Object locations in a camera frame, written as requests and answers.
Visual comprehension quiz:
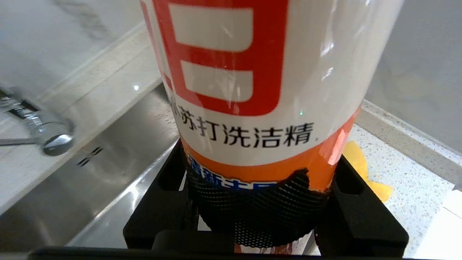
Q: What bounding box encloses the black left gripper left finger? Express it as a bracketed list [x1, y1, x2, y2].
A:
[123, 139, 200, 250]

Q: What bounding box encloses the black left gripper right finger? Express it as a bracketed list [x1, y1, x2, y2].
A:
[313, 155, 410, 257]

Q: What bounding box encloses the orange white dish soap bottle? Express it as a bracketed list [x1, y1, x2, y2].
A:
[139, 0, 405, 254]

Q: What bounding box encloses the yellow sponge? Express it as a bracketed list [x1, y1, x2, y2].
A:
[341, 141, 394, 203]

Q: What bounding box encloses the stainless steel sink basin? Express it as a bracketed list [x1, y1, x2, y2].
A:
[0, 83, 190, 253]

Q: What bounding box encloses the chrome kitchen faucet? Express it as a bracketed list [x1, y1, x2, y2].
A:
[0, 87, 76, 157]

